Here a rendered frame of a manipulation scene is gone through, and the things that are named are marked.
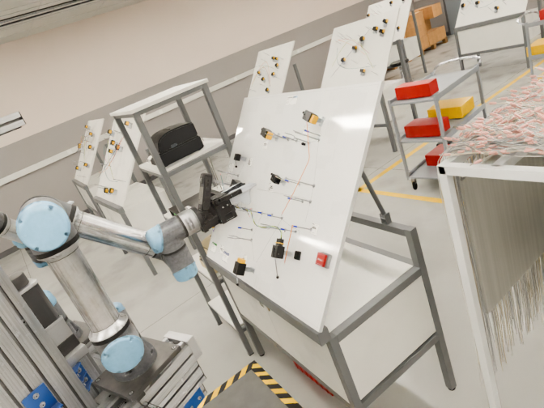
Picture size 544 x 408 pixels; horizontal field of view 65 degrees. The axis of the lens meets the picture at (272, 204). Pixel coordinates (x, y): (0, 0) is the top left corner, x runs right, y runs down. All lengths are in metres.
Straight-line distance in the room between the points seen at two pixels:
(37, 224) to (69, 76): 8.04
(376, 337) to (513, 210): 0.77
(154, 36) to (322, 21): 4.60
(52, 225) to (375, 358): 1.45
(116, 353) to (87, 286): 0.21
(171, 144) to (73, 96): 6.52
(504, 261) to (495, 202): 0.25
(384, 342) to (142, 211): 3.41
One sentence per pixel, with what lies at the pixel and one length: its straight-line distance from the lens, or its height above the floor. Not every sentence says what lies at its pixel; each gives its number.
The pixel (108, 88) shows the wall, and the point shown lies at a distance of 9.27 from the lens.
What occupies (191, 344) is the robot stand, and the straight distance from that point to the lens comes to 1.64.
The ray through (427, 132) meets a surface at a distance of 4.35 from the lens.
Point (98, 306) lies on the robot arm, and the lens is 1.28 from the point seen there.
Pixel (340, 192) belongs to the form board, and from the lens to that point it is 1.76.
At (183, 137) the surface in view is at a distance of 2.72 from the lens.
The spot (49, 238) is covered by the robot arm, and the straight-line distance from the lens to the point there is 1.18.
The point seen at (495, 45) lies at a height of 0.44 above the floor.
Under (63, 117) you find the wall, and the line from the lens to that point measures 9.07.
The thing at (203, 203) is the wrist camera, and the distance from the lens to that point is 1.30.
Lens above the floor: 1.99
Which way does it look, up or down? 21 degrees down
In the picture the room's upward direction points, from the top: 21 degrees counter-clockwise
